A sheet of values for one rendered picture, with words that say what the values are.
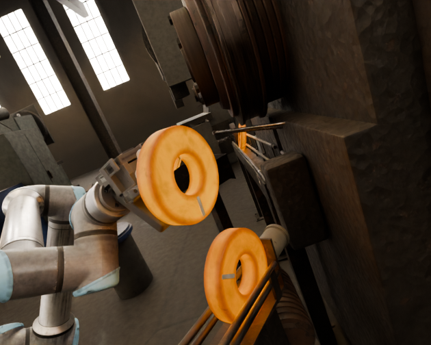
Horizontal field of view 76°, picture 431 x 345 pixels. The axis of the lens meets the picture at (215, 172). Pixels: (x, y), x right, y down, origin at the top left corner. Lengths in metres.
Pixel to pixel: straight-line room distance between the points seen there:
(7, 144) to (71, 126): 7.93
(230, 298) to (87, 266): 0.30
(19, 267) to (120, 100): 10.83
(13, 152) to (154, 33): 2.25
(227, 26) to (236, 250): 0.48
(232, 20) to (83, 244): 0.58
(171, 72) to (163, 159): 3.10
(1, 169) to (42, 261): 3.77
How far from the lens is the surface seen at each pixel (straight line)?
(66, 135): 12.21
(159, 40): 3.54
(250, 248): 0.51
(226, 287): 0.46
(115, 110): 11.41
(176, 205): 0.41
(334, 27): 0.53
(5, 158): 4.30
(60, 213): 1.17
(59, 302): 1.34
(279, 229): 0.63
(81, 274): 0.63
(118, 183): 0.52
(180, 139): 0.43
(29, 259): 0.63
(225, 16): 0.70
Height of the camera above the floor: 1.00
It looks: 15 degrees down
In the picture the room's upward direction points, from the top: 22 degrees counter-clockwise
